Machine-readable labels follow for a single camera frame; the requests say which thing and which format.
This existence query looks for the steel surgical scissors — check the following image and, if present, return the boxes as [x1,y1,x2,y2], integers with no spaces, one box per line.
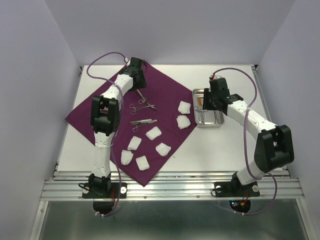
[138,97,158,111]

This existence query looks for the steel tweezers branded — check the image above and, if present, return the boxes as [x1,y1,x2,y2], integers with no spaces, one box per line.
[130,119,152,125]

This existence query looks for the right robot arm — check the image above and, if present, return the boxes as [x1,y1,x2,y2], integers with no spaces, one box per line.
[202,77,295,195]

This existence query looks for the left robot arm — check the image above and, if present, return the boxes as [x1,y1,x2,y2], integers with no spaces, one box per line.
[79,57,147,199]

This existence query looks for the stainless steel tray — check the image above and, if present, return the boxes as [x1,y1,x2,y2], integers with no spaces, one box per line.
[192,88,225,128]

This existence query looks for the white gauze pad far right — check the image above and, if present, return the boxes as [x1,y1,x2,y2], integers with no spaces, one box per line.
[178,101,191,115]

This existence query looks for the white gauze pad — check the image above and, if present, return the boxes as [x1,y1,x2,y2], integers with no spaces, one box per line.
[178,101,191,115]
[176,115,191,130]
[127,136,142,151]
[135,155,150,171]
[155,143,172,157]
[120,150,134,166]
[145,126,162,141]

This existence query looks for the purple cloth drape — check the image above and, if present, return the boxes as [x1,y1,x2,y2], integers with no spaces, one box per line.
[64,59,197,188]

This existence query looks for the small steel hemostat under tweezers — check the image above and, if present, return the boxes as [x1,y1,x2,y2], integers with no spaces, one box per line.
[132,123,146,133]

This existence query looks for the white gauze pad lower centre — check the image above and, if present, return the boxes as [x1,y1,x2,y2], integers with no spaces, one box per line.
[127,136,142,151]

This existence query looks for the white gauze pad lower right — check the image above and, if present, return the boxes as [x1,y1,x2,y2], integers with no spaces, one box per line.
[155,143,172,157]

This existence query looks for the white gauze pad bottom left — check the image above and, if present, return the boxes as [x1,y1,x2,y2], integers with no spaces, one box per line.
[120,150,134,166]

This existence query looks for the aluminium rail frame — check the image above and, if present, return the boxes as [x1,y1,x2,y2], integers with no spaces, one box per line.
[28,65,312,240]

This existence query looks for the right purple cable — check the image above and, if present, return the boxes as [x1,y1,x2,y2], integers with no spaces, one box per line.
[209,67,278,216]

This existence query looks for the purple cable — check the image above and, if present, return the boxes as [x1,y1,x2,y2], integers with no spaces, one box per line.
[86,51,131,218]
[209,67,278,216]

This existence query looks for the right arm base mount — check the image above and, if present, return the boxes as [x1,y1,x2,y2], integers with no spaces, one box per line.
[210,181,260,214]

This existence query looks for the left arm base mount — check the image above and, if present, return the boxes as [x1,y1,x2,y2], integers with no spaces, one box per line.
[78,182,128,218]

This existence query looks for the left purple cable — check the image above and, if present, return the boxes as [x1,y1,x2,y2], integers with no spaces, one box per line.
[86,51,131,218]

